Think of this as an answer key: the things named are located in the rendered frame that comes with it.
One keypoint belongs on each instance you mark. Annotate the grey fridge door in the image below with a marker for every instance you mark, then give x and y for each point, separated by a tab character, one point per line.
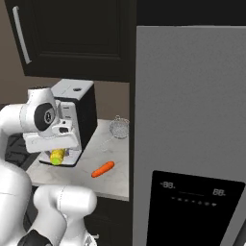
189	128

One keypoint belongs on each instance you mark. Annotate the orange carrot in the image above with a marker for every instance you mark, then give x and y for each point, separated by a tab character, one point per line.
103	169

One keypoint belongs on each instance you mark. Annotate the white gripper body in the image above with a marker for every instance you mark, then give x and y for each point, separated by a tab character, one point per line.
51	141

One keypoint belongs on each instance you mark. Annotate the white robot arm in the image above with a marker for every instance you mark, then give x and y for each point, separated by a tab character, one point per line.
19	198

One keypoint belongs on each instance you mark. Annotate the black and white coffee machine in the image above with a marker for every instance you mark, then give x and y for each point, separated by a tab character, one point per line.
81	112

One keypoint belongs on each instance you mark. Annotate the black wall cupboard door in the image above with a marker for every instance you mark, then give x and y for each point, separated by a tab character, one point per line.
77	35

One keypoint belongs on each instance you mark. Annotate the black hob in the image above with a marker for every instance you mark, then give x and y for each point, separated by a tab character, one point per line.
16	149

